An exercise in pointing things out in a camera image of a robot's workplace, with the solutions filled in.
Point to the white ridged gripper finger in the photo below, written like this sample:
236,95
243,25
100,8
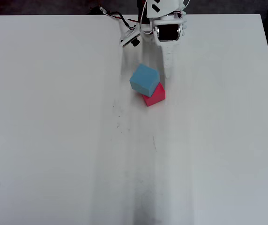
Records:
168,61

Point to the white holed gripper finger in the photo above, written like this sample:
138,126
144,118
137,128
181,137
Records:
149,50

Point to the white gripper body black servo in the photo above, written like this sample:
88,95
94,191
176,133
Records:
168,32

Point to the blue foam cube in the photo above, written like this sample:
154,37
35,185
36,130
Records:
144,77

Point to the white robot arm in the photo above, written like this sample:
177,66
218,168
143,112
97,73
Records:
166,7

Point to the red foam cube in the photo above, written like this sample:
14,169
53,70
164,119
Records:
156,97

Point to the black wrist camera white mount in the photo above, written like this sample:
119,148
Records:
130,41

